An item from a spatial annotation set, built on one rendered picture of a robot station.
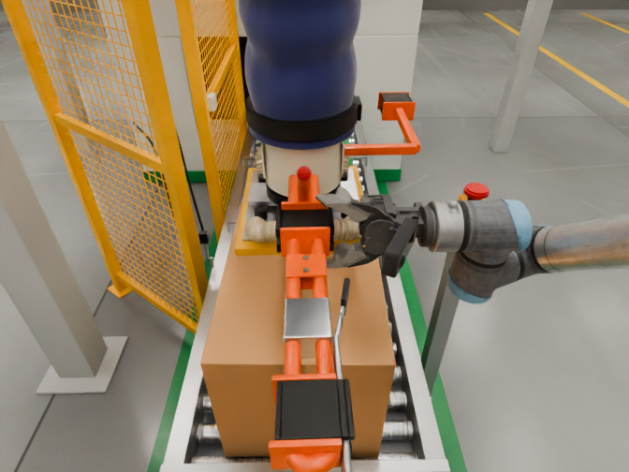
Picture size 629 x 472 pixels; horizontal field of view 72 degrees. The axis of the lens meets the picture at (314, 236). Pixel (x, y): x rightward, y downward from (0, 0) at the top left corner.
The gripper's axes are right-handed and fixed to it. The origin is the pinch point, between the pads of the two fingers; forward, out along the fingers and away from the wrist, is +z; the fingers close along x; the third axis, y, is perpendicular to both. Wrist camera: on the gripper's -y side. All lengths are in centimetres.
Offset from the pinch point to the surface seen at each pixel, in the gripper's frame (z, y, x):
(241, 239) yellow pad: 14.7, 13.7, -11.2
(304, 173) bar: 1.5, 0.4, 11.8
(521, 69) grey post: -164, 268, -55
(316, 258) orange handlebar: -0.1, -7.3, 1.2
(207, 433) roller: 29, 3, -70
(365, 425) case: -12, -5, -53
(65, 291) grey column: 95, 66, -77
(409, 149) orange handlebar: -22.6, 30.6, 0.4
